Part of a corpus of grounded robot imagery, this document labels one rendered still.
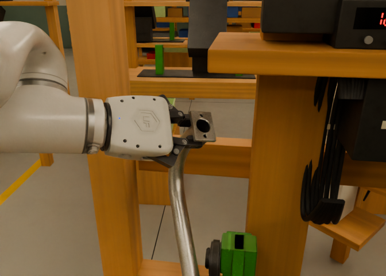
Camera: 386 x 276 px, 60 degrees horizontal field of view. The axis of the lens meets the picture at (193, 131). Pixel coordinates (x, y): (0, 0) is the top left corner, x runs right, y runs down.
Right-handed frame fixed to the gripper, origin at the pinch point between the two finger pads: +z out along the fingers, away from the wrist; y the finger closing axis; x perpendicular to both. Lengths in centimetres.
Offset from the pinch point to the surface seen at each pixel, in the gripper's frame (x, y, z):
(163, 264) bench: 53, -19, 12
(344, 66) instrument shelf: -19.5, 2.9, 17.3
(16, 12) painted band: 843, 777, -65
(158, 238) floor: 187, 5, 62
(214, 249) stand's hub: 14.1, -18.8, 8.3
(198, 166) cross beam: 25.3, 2.3, 14.0
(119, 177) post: 29.3, 1.1, -5.6
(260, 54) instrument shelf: -14.1, 7.2, 6.3
